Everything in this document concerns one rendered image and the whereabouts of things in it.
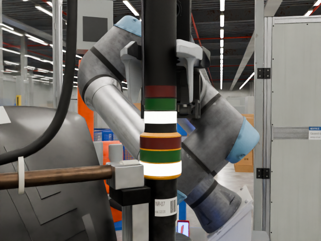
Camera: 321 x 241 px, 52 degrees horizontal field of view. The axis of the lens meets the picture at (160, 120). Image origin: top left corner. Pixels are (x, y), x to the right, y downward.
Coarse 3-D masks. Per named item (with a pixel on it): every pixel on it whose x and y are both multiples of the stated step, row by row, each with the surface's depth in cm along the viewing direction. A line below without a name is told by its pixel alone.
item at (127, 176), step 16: (112, 176) 31; (128, 176) 31; (112, 192) 33; (128, 192) 31; (144, 192) 32; (128, 208) 32; (144, 208) 32; (128, 224) 32; (144, 224) 32; (128, 240) 32; (144, 240) 32; (176, 240) 35; (192, 240) 35
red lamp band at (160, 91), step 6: (144, 90) 34; (150, 90) 33; (156, 90) 33; (162, 90) 33; (168, 90) 33; (174, 90) 33; (150, 96) 33; (156, 96) 33; (162, 96) 33; (168, 96) 33; (174, 96) 33
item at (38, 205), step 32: (0, 128) 39; (32, 128) 40; (64, 128) 43; (32, 160) 36; (64, 160) 38; (96, 160) 41; (0, 192) 33; (32, 192) 34; (64, 192) 35; (96, 192) 36; (0, 224) 31; (32, 224) 32; (64, 224) 32; (96, 224) 33
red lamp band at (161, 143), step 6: (144, 138) 33; (150, 138) 32; (156, 138) 32; (162, 138) 32; (168, 138) 32; (174, 138) 33; (180, 138) 34; (144, 144) 33; (150, 144) 32; (156, 144) 32; (162, 144) 32; (168, 144) 32; (174, 144) 33; (180, 144) 34
